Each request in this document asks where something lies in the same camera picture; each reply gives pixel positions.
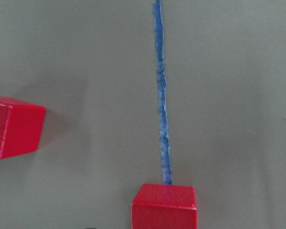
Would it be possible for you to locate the red block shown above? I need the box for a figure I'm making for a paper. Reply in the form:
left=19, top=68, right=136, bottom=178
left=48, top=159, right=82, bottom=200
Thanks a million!
left=0, top=96, right=46, bottom=159

